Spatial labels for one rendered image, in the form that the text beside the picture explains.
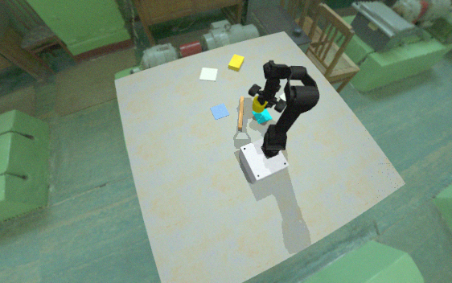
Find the yellow rectangular block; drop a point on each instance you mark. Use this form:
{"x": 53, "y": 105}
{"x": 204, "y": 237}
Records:
{"x": 236, "y": 62}

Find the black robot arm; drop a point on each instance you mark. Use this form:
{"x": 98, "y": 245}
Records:
{"x": 299, "y": 99}

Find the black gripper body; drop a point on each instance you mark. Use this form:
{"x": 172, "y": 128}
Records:
{"x": 268, "y": 97}

